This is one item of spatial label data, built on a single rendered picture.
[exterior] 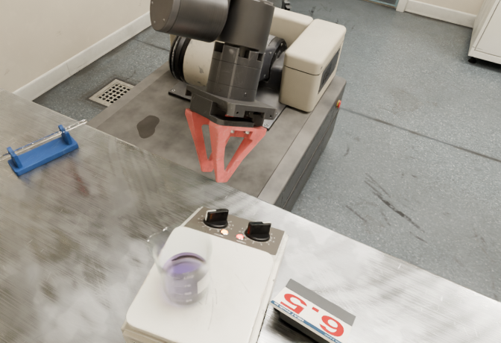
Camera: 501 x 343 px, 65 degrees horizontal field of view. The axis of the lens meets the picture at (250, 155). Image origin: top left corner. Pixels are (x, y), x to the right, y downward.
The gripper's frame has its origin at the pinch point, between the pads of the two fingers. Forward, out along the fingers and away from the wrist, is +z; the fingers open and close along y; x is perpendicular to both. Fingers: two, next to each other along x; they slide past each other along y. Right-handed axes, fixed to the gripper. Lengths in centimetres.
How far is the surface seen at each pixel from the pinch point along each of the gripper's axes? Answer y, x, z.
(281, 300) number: 10.8, 5.2, 12.0
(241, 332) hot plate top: 14.6, -3.6, 10.7
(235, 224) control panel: 0.8, 4.3, 7.2
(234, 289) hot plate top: 11.0, -2.4, 8.7
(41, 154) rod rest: -28.4, -13.6, 8.1
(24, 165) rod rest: -27.5, -16.0, 9.5
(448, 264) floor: -14, 117, 42
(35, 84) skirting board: -176, 9, 23
